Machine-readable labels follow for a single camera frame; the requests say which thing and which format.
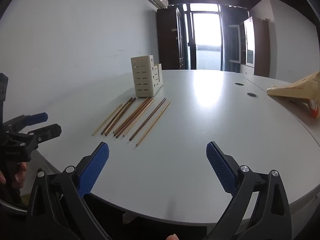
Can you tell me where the white and wood cabinet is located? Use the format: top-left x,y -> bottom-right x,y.
229,16 -> 270,77

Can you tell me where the bunch of wooden chopsticks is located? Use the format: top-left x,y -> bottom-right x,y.
92,97 -> 172,147

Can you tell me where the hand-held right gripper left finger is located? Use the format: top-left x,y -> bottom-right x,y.
26,142 -> 112,240

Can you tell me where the glass balcony door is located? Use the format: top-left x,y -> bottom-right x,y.
185,3 -> 223,71

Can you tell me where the person's left hand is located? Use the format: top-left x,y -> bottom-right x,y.
0,161 -> 27,189

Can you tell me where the cream plastic utensil holder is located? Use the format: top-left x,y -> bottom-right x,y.
131,55 -> 163,97

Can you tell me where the brown paper bag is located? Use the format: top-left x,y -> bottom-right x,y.
266,71 -> 320,119

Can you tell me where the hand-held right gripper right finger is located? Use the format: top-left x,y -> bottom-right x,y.
206,141 -> 293,240

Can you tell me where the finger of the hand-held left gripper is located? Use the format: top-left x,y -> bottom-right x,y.
10,123 -> 62,153
2,112 -> 48,130

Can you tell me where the dark wooden wardrobe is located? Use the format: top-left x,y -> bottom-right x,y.
157,5 -> 185,70

